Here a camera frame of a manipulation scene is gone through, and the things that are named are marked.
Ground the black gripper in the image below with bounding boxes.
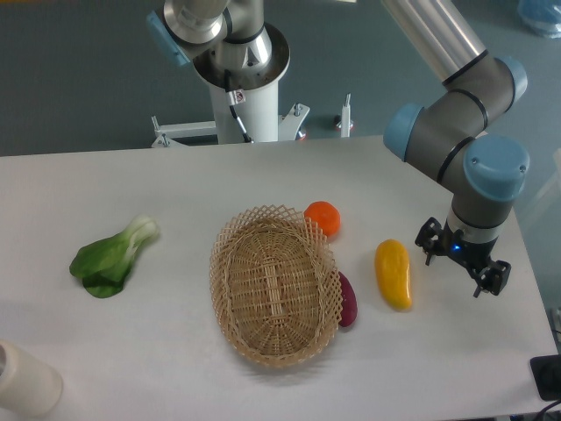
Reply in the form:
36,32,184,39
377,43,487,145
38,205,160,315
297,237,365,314
415,217,511,297

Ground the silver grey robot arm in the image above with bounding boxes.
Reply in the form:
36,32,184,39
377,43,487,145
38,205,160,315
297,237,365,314
146,1,529,295

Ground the yellow orange mango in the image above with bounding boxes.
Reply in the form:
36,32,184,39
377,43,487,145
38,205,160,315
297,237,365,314
374,239,413,311

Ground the purple sweet potato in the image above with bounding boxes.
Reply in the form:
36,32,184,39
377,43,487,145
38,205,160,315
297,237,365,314
338,272,358,328

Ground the orange tangerine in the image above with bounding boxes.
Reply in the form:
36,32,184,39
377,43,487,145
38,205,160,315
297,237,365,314
303,201,341,237

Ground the black device at edge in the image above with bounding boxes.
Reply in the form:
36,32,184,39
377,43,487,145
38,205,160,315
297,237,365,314
529,354,560,401

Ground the woven wicker basket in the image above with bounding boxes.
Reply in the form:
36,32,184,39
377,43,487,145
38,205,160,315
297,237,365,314
209,205,343,368

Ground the blue plastic bag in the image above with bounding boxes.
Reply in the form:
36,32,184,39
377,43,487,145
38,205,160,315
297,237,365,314
517,0,560,39

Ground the green bok choy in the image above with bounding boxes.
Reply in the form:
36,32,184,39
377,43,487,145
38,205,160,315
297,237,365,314
69,215,160,299

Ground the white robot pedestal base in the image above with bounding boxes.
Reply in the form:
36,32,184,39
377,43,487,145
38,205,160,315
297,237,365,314
150,23,310,147

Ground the black cable on pedestal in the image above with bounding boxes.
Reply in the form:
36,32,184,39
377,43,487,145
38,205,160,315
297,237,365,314
223,68,254,144

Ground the white cylinder post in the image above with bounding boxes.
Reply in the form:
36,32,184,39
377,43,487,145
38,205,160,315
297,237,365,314
1,339,63,417

